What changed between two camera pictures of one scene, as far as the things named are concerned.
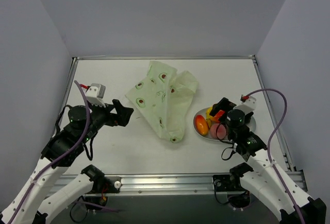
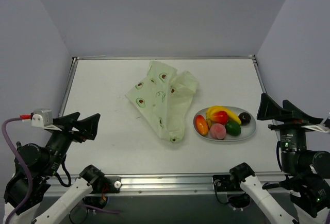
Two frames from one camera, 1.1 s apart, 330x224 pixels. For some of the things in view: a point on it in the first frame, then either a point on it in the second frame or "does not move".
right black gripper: [224, 105] to [291, 125]
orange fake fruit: [201, 124] does not move
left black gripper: [113, 114] to [70, 129]
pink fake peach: [217, 131] does not move
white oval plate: [251, 125] does not move
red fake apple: [218, 115] does not move
